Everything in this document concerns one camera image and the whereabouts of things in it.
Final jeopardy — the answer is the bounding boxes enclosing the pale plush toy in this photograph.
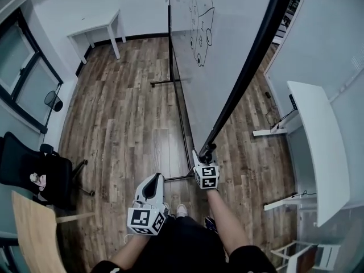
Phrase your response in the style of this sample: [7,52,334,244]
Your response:
[30,172,47,192]

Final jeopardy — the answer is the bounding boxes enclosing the light wooden table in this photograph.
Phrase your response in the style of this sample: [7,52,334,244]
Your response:
[11,191,96,273]

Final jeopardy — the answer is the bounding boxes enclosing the person's black shorts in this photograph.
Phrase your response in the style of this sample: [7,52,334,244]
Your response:
[90,216,278,273]

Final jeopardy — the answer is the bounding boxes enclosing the black framed whiteboard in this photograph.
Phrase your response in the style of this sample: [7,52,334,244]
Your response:
[150,0,298,183]

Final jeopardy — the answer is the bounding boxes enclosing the black floor cable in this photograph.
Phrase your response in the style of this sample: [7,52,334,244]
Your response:
[266,98,286,131]

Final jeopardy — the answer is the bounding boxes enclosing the small white table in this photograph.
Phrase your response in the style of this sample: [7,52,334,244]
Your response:
[67,9,127,65]

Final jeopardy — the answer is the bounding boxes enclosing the white standing desk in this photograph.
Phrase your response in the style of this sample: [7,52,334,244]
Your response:
[253,80,350,228]

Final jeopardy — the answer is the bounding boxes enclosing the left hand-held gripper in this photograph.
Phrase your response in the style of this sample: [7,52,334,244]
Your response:
[127,173,168,236]

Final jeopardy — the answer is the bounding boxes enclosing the person's right forearm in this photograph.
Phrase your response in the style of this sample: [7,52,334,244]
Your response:
[206,188,251,256]

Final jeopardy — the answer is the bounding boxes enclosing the black desk cable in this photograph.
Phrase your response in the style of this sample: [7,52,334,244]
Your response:
[292,190,317,199]

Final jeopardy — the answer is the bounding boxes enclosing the black framed window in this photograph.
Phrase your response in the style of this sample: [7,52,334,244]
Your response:
[0,7,64,134]

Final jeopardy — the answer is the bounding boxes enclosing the black office chair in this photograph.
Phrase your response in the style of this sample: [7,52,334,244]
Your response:
[0,131,96,210]

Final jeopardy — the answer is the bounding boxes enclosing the black wire wastebasket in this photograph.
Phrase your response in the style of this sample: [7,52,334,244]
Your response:
[44,90,64,113]

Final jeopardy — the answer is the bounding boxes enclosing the person's left forearm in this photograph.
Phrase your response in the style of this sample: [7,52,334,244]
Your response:
[109,233,149,270]

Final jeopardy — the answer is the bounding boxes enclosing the black metal railing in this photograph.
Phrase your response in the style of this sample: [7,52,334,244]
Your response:
[272,0,303,44]

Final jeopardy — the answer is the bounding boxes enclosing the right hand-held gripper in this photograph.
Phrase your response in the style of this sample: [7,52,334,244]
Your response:
[192,150,221,190]

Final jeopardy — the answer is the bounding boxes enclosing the glass partition with white blinds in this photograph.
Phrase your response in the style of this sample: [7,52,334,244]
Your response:
[263,0,364,119]

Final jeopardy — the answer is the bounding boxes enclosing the white frame stool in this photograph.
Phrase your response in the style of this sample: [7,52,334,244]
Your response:
[270,239,342,273]

